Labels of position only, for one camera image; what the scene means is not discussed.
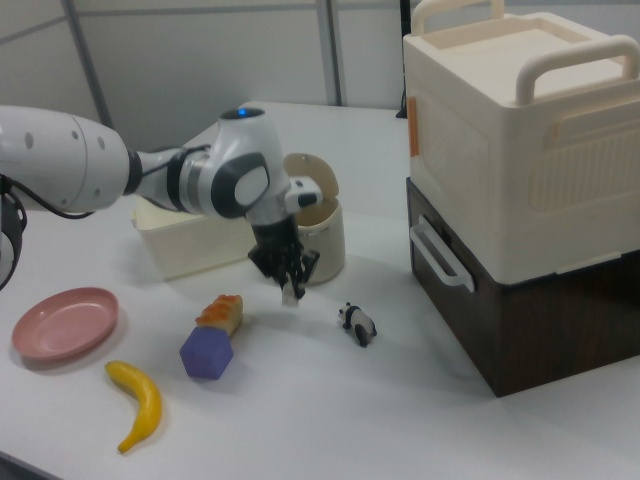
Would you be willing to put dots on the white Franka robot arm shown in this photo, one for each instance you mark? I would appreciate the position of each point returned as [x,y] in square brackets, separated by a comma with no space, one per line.
[55,160]

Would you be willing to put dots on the purple foam cube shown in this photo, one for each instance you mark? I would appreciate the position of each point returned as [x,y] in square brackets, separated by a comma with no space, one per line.
[206,355]

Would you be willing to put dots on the small panda figurine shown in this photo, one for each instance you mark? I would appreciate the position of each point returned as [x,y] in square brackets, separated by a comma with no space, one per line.
[361,322]

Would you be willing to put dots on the dark brown wooden crate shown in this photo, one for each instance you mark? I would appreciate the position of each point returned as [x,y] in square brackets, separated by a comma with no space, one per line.
[540,335]

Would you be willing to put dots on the white open plastic bin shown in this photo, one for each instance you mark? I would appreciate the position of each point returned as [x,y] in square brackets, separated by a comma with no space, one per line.
[190,245]

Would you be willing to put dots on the cream trash can with lid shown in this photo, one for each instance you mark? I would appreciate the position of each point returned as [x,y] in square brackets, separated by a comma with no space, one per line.
[325,240]

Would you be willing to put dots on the pink plastic plate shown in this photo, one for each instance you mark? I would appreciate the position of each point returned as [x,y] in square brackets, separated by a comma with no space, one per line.
[65,325]

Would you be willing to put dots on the toy bread with orange topping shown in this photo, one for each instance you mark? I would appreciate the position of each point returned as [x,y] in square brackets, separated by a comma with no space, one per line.
[222,312]

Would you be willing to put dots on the yellow toy banana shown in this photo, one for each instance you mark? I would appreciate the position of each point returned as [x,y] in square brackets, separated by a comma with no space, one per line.
[145,400]

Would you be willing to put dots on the orange tape strip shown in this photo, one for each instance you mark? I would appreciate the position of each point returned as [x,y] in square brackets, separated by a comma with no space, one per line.
[413,130]

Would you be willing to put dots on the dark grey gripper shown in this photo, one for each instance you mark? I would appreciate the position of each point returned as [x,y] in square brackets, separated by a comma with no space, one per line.
[275,237]

